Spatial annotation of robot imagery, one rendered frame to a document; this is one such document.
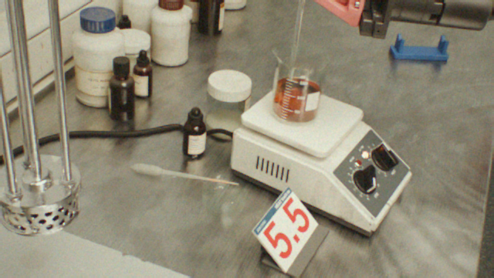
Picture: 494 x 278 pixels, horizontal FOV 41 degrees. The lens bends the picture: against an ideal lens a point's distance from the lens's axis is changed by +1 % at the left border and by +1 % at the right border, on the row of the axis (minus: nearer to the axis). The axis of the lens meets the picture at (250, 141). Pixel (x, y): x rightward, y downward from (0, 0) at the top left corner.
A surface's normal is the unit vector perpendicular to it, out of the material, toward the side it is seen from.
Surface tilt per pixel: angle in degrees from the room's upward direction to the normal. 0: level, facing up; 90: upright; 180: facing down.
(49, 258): 0
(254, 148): 90
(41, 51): 90
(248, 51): 0
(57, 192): 0
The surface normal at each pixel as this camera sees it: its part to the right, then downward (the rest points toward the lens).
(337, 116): 0.10, -0.81
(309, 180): -0.52, 0.45
